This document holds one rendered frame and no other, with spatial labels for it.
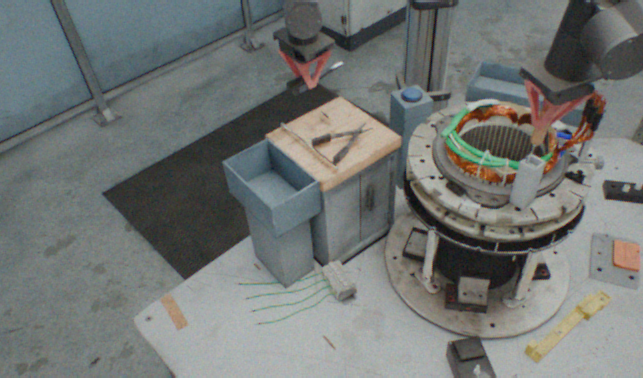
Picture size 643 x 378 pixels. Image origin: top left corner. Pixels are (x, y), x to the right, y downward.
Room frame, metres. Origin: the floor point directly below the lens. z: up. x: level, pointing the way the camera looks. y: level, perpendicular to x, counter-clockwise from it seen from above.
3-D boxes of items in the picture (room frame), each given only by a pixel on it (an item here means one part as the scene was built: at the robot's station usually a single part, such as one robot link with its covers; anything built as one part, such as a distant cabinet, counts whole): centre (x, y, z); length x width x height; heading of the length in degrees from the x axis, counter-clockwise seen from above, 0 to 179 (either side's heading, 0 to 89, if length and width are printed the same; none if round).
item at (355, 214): (0.85, -0.03, 0.91); 0.19 x 0.19 x 0.26; 36
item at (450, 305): (0.61, -0.27, 0.81); 0.08 x 0.05 x 0.02; 77
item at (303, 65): (0.87, 0.02, 1.22); 0.07 x 0.07 x 0.09; 37
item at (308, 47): (0.87, 0.02, 1.29); 0.10 x 0.07 x 0.07; 37
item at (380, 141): (0.85, -0.03, 1.05); 0.20 x 0.19 x 0.02; 126
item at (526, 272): (0.61, -0.38, 0.91); 0.02 x 0.02 x 0.21
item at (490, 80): (0.97, -0.46, 0.92); 0.25 x 0.11 x 0.28; 60
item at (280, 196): (0.76, 0.10, 0.92); 0.17 x 0.11 x 0.28; 36
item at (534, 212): (0.73, -0.32, 1.09); 0.32 x 0.32 x 0.01
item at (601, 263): (0.70, -0.61, 0.79); 0.12 x 0.09 x 0.02; 156
